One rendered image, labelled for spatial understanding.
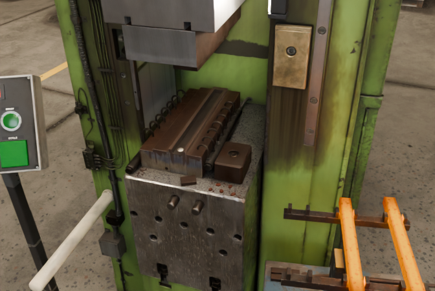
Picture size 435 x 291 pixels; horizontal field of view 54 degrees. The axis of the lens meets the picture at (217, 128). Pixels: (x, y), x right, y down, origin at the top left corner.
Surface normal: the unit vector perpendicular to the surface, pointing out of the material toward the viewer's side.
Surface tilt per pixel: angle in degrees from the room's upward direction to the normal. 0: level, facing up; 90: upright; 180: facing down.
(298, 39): 90
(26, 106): 60
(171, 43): 90
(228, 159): 0
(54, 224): 0
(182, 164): 90
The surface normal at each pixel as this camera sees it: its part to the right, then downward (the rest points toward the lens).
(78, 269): -0.02, -0.84
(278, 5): -0.31, 0.51
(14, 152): 0.10, 0.04
